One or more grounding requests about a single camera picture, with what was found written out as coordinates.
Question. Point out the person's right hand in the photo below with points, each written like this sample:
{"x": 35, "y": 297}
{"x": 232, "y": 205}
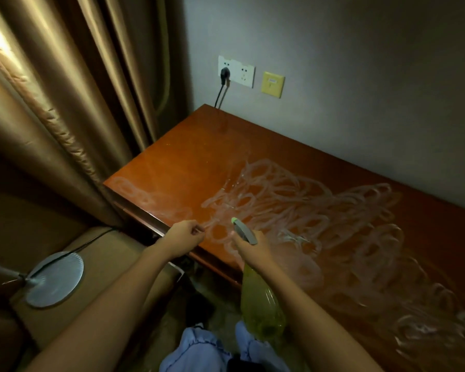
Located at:
{"x": 256, "y": 253}

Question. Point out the person's left forearm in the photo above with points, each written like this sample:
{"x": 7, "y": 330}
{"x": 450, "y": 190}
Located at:
{"x": 101, "y": 321}

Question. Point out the person's blue trousers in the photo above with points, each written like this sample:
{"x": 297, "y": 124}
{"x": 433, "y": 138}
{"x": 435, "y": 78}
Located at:
{"x": 209, "y": 352}

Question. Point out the reddish wooden desk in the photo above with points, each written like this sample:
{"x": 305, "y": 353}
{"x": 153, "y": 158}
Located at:
{"x": 217, "y": 158}

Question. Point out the white wall outlet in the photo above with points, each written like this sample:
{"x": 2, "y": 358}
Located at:
{"x": 242, "y": 73}

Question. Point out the beige padded stool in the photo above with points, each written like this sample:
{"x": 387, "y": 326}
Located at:
{"x": 108, "y": 259}

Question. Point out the brown curtain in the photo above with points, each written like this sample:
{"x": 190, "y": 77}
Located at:
{"x": 62, "y": 96}

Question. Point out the yellow green spray bottle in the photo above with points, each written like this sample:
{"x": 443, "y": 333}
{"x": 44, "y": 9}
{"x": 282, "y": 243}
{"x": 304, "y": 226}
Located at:
{"x": 260, "y": 310}

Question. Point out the person's left hand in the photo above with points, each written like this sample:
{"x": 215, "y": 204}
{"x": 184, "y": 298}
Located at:
{"x": 182, "y": 238}

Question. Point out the person's black shoe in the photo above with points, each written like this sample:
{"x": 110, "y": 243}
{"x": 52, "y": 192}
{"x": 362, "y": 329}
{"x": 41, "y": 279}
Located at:
{"x": 199, "y": 310}

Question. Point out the person's right forearm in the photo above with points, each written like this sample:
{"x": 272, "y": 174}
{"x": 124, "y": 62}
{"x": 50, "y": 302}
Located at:
{"x": 318, "y": 329}

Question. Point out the yellow wall sticker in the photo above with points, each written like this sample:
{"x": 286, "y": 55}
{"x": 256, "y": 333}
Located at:
{"x": 273, "y": 84}

